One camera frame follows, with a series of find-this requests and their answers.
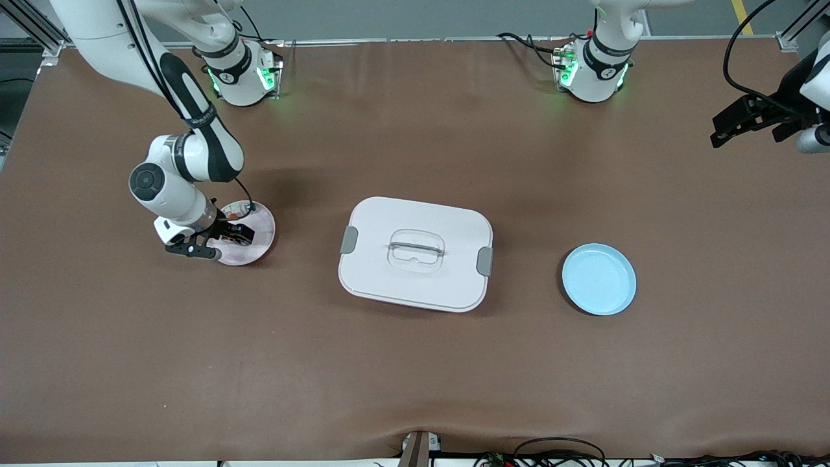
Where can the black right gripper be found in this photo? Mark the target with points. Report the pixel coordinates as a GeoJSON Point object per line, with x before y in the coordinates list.
{"type": "Point", "coordinates": [226, 229]}

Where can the light blue round plate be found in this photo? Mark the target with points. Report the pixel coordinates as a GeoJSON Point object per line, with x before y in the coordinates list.
{"type": "Point", "coordinates": [598, 280]}

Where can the orange black switch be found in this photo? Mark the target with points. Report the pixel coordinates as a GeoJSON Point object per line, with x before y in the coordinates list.
{"type": "Point", "coordinates": [237, 238]}

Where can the metal table edge bracket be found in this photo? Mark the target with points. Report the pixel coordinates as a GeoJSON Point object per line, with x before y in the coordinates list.
{"type": "Point", "coordinates": [418, 449]}

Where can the aluminium frame profile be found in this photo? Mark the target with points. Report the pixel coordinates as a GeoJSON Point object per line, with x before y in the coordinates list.
{"type": "Point", "coordinates": [801, 26]}
{"type": "Point", "coordinates": [32, 26]}

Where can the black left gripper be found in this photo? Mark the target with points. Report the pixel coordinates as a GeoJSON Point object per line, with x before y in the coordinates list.
{"type": "Point", "coordinates": [786, 102]}

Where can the pink round plate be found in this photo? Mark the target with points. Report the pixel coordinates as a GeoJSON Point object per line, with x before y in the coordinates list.
{"type": "Point", "coordinates": [259, 243]}

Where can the grey box latch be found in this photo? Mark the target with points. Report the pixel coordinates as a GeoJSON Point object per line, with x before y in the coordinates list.
{"type": "Point", "coordinates": [484, 261]}
{"type": "Point", "coordinates": [349, 240]}

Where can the brown table mat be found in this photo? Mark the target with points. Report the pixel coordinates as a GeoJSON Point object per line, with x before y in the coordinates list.
{"type": "Point", "coordinates": [415, 376]}

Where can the white green switch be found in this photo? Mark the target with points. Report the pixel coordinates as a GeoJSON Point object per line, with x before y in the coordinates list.
{"type": "Point", "coordinates": [235, 209]}

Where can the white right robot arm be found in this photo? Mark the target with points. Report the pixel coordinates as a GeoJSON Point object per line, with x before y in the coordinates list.
{"type": "Point", "coordinates": [175, 175]}

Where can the silver table edge rail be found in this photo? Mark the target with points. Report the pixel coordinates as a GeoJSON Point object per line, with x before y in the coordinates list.
{"type": "Point", "coordinates": [415, 40]}

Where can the white lidded storage box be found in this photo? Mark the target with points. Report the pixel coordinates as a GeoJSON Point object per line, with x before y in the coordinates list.
{"type": "Point", "coordinates": [415, 288]}

